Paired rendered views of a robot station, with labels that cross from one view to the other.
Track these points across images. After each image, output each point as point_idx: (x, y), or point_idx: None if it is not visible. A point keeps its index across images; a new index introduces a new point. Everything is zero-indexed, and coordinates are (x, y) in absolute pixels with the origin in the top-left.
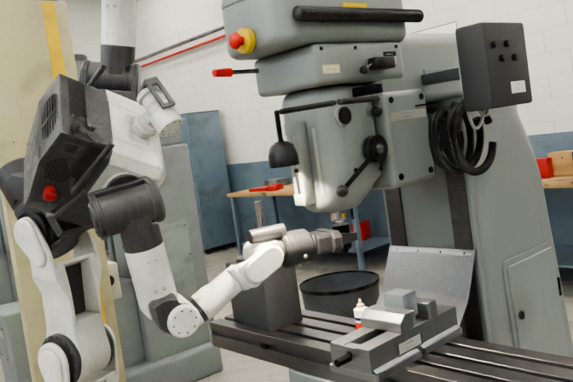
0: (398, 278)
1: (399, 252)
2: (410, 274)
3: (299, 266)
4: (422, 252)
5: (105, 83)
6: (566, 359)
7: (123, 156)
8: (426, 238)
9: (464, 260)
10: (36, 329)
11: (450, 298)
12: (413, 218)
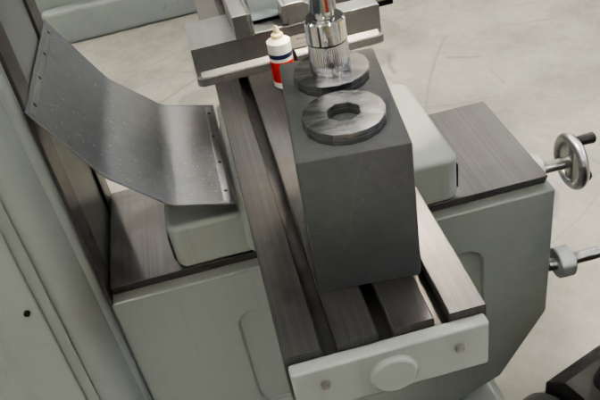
0: (83, 137)
1: (40, 105)
2: (76, 115)
3: None
4: (44, 75)
5: None
6: None
7: None
8: (24, 47)
9: (57, 41)
10: None
11: (106, 93)
12: (4, 20)
